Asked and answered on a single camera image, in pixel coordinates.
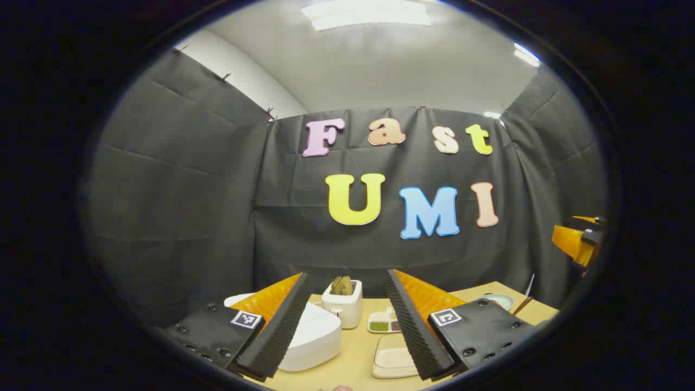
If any large ceiling light panel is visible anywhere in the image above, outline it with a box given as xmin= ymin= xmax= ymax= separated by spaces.
xmin=301 ymin=0 xmax=431 ymax=31

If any cream rectangular tray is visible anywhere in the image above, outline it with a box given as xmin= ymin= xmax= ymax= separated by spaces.
xmin=372 ymin=333 xmax=420 ymax=380

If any white divided dish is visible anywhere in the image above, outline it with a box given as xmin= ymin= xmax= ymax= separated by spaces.
xmin=368 ymin=307 xmax=402 ymax=334

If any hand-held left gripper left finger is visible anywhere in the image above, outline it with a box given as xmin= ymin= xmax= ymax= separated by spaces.
xmin=163 ymin=273 xmax=314 ymax=382

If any white toaster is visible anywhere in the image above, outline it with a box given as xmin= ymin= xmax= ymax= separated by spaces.
xmin=321 ymin=280 xmax=363 ymax=330

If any white rice cooker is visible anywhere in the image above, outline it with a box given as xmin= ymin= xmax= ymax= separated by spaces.
xmin=224 ymin=293 xmax=343 ymax=373

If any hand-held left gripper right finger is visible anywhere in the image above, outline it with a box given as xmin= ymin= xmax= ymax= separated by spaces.
xmin=384 ymin=268 xmax=544 ymax=382

